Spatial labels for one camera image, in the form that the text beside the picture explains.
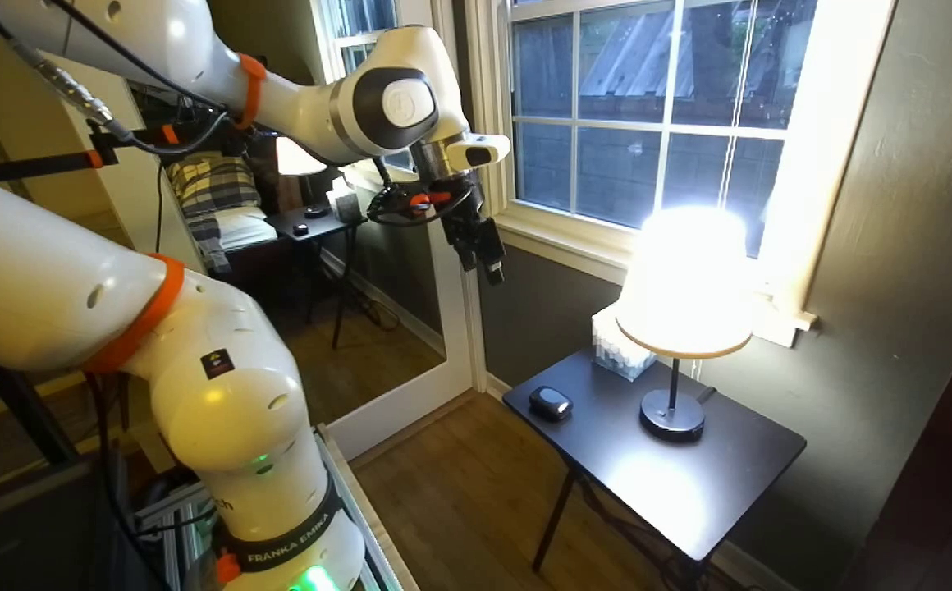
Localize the black clamp bar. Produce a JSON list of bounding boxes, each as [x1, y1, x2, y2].
[[0, 143, 121, 188]]

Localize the white framed leaning mirror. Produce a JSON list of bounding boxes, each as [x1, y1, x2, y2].
[[208, 0, 488, 464]]

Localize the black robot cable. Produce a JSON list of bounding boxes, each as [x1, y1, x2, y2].
[[0, 0, 480, 227]]

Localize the small black object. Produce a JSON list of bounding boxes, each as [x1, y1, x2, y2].
[[525, 385, 574, 422]]

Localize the clear blind wand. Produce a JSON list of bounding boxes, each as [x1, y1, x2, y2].
[[715, 0, 760, 209]]

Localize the white framed window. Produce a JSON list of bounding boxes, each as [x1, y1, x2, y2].
[[463, 0, 901, 353]]

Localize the black side table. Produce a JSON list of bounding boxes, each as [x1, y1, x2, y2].
[[501, 348, 810, 579]]

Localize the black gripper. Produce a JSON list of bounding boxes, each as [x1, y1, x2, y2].
[[419, 175, 512, 290]]

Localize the black diagonal stand pole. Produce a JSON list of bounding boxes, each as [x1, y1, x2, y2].
[[0, 359, 87, 473]]

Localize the patterned tissue box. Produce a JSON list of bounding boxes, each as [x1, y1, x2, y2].
[[587, 305, 661, 385]]

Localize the table lamp with white shade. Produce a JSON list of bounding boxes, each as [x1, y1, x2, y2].
[[611, 203, 760, 444]]

